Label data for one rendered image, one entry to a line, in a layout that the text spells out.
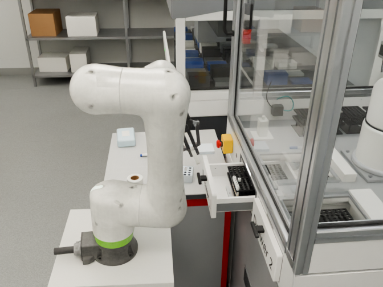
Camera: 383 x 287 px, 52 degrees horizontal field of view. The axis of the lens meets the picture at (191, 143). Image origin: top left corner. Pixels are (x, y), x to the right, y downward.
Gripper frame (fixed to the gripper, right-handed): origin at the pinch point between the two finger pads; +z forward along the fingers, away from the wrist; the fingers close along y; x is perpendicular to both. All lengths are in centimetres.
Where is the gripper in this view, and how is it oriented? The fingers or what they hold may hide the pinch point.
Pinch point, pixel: (195, 155)
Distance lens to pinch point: 152.7
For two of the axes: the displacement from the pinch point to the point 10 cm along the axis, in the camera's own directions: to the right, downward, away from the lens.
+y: -9.4, 3.4, 0.9
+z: 3.4, 8.1, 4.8
